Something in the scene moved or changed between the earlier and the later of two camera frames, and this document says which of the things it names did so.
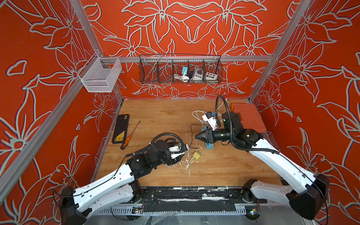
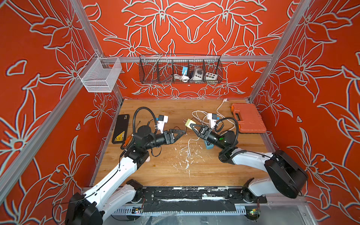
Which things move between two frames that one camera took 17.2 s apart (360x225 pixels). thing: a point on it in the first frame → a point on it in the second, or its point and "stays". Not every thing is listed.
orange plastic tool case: (251, 118) stays
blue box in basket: (184, 70) stays
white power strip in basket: (198, 74) stays
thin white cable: (182, 162) → (188, 152)
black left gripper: (173, 161) → (168, 137)
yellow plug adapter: (196, 155) → (188, 123)
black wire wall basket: (180, 69) stays
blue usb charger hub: (209, 146) stays
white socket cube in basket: (211, 76) stays
